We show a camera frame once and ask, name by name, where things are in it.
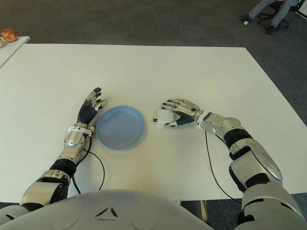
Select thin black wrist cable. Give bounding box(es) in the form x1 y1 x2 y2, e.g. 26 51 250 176
83 149 106 192
205 130 242 204

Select thick dark left arm cable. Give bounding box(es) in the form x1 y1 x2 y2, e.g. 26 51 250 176
71 175 82 194

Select blue plastic plate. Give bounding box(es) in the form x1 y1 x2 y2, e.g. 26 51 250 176
95 104 146 150

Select grey robot torso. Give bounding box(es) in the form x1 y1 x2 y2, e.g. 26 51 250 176
0 188 214 230

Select thin black left wrist cable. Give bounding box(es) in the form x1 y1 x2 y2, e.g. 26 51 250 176
83 149 106 192

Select black office chair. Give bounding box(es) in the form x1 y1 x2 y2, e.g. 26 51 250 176
258 0 291 31

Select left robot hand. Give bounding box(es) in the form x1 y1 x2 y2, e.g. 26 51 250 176
76 87 108 125

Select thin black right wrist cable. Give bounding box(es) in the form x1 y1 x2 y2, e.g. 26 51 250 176
205 130 242 204

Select white furniture panel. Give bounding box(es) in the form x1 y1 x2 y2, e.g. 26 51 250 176
296 0 307 18

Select seated person legs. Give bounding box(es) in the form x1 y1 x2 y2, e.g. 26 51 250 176
240 0 300 35

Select red-brown fruit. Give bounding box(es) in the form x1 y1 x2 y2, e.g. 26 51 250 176
0 28 19 43

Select white charger block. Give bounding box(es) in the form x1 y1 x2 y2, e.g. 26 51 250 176
153 108 179 127

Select white side table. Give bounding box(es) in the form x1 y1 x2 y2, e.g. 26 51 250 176
0 35 31 69

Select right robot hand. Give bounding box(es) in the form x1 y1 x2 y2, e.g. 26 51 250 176
162 97 204 129

